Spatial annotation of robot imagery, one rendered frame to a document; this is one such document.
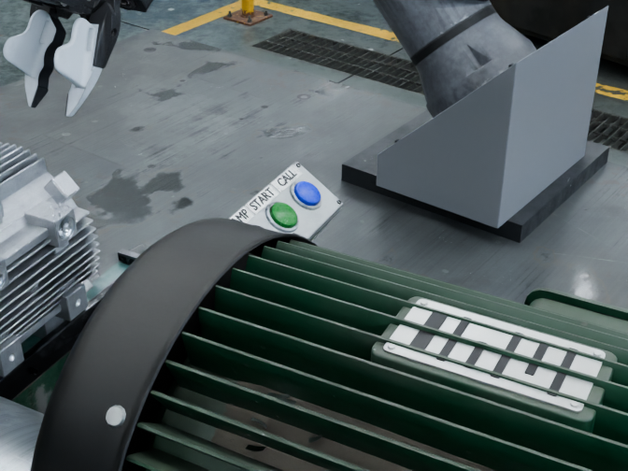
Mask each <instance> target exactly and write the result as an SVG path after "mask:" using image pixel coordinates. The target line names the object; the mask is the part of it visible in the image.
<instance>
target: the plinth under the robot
mask: <svg viewBox="0 0 628 471"><path fill-rule="evenodd" d="M432 118H433V117H432V115H431V114H430V112H429V111H428V109H427V110H425V111H424V112H422V114H420V115H419V116H417V117H415V118H414V119H412V120H411V121H409V122H407V123H405V124H404V125H402V126H401V127H399V128H398V129H396V130H394V131H393V132H391V133H390V134H388V135H386V136H384V137H383V138H382V139H381V140H379V141H377V142H376V143H374V144H373V145H371V146H370V147H368V148H366V149H365V150H363V151H361V152H360V153H358V154H356V155H355V156H353V157H352V158H350V159H349V160H347V161H346V162H345V163H343V164H342V179H341V180H343V181H346V182H348V183H350V184H353V185H356V186H359V187H362V188H365V189H367V190H369V191H372V192H375V193H380V194H382V195H385V196H388V197H391V198H393V199H396V200H399V201H401V202H404V203H407V204H410V205H412V206H415V207H419V208H422V209H425V210H428V211H431V212H433V213H435V214H438V215H441V216H444V217H447V218H449V219H452V220H455V221H459V222H462V223H465V224H467V225H470V226H473V227H476V228H478V229H481V230H483V231H486V232H489V233H492V234H495V235H498V236H501V237H504V238H507V239H510V240H513V241H515V242H518V243H521V242H522V241H523V239H524V238H525V237H527V236H528V235H529V234H531V233H532V232H533V231H534V229H535V228H536V227H537V226H538V225H540V224H541V223H542V222H543V221H544V220H545V219H546V218H547V217H548V216H549V215H550V214H552V213H553V212H554V211H555V210H556V209H557V208H558V207H559V206H560V205H561V204H562V203H563V202H565V201H566V200H567V199H568V198H569V197H570V196H571V195H572V194H573V193H574V192H575V191H577V190H578V189H579V188H580V187H581V186H582V185H583V184H584V183H585V182H586V181H587V180H588V179H589V178H591V177H592V176H593V175H594V174H595V173H596V172H597V171H598V170H599V169H600V168H601V167H603V166H604V165H605V164H606V163H607V157H608V152H609V146H606V145H602V144H599V143H595V142H592V141H589V140H587V143H586V150H585V155H584V156H583V157H582V158H581V159H580V160H578V161H577V162H576V163H575V164H574V165H572V166H571V167H570V168H569V169H568V170H566V171H565V172H564V173H563V174H562V175H560V176H559V177H558V178H557V179H556V180H554V181H553V182H552V183H551V184H550V185H549V186H548V187H547V188H546V189H545V190H543V191H542V192H541V193H540V194H539V195H537V196H536V197H535V198H534V199H533V200H531V201H530V202H529V203H528V204H527V205H525V206H524V207H523V208H522V209H521V210H519V211H518V212H517V213H516V214H515V215H513V216H512V217H511V218H510V219H509V220H507V221H506V222H505V223H504V224H503V225H501V226H500V227H499V228H498V229H497V228H494V227H491V226H489V225H487V224H484V223H481V222H478V221H474V220H471V219H468V218H466V217H463V216H461V215H458V214H455V213H452V212H449V211H447V210H445V209H442V208H439V207H435V206H432V205H429V204H426V203H424V202H422V201H419V200H416V199H413V198H411V197H408V196H405V195H402V194H400V193H396V192H393V191H390V190H387V189H385V188H382V187H379V186H377V162H378V154H379V153H381V152H382V151H384V150H386V149H387V148H388V147H390V146H391V145H393V144H394V143H395V142H394V141H395V140H397V139H398V138H399V139H402V138H403V137H405V136H407V135H408V134H410V133H411V132H413V131H414V130H416V129H417V128H419V127H420V126H422V125H423V124H425V123H426V122H428V121H429V120H431V119H432Z"/></svg>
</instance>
